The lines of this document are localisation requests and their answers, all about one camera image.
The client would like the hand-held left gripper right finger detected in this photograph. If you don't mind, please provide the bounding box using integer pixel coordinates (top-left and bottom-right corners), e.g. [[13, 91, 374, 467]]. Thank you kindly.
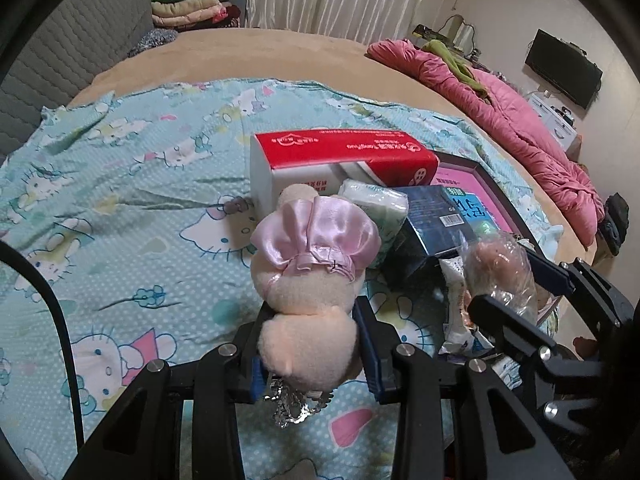
[[352, 296, 576, 480]]

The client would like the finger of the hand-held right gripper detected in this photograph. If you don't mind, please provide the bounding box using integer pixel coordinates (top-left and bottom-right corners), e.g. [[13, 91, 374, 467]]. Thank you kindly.
[[520, 247, 576, 293], [467, 294, 556, 361]]

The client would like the peach plush toy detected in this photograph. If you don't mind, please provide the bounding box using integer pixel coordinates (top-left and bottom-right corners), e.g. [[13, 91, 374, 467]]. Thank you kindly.
[[249, 182, 382, 428]]

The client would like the light blue cat print blanket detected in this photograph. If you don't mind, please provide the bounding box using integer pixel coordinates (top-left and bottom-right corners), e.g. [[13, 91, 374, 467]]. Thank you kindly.
[[0, 77, 566, 480]]

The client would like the stack of folded clothes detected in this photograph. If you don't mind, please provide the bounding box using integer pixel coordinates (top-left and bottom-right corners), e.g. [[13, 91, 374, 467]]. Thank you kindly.
[[150, 0, 248, 31]]

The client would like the dark patterned box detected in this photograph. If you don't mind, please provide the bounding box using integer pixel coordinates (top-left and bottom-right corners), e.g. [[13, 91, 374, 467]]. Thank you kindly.
[[414, 24, 451, 43]]

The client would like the white snack packet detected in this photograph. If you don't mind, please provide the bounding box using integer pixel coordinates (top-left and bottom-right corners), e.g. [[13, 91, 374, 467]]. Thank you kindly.
[[439, 255, 493, 358]]

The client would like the black cable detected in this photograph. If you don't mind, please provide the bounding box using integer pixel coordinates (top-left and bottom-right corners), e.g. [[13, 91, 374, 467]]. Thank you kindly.
[[0, 242, 87, 480]]

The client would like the beige bed sheet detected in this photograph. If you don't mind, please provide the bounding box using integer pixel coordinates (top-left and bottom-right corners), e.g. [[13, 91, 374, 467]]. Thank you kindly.
[[65, 27, 606, 266]]

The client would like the grey quilted sofa cover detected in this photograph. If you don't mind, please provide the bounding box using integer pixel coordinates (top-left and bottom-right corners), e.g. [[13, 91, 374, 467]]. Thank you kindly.
[[0, 0, 156, 161]]

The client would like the white storage box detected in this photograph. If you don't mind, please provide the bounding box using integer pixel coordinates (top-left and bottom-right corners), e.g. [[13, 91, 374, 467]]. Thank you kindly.
[[527, 92, 581, 151]]

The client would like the pink book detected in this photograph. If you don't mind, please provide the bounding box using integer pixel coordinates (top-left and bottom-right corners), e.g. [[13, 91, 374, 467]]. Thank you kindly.
[[435, 167, 516, 233]]

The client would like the small white tissue pack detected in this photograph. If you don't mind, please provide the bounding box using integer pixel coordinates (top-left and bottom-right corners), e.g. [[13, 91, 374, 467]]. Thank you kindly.
[[337, 179, 410, 261]]

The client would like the pink quilt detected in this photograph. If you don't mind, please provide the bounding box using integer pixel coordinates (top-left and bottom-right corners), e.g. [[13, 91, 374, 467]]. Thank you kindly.
[[367, 39, 606, 248]]

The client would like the red and white tissue box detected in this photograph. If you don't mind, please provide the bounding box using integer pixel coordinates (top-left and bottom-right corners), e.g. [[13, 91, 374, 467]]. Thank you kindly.
[[249, 129, 441, 216]]

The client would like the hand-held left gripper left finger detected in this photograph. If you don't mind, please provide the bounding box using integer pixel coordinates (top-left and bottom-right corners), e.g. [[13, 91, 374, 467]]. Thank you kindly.
[[75, 305, 273, 480]]

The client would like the green cloth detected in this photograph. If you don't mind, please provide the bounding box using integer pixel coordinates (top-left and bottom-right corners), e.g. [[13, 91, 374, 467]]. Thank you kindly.
[[421, 39, 493, 101]]

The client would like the dark speckled cloth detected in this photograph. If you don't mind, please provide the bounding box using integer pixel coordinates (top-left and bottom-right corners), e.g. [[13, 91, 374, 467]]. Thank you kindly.
[[127, 27, 180, 58]]

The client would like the oval mirror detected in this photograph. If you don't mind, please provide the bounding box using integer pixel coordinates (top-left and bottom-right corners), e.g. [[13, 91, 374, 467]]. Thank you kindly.
[[445, 14, 476, 51]]

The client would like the dark blue box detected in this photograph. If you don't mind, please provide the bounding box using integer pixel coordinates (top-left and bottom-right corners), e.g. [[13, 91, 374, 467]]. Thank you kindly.
[[385, 185, 501, 286]]

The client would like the clear plastic bag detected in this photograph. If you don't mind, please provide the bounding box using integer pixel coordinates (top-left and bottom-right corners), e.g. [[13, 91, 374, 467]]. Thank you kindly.
[[457, 232, 538, 331]]

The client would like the black television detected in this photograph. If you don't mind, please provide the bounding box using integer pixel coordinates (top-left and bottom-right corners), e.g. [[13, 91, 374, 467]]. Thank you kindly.
[[524, 29, 603, 110]]

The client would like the black bag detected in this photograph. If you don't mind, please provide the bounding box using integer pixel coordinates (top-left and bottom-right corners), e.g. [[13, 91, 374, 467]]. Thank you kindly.
[[597, 192, 630, 261]]

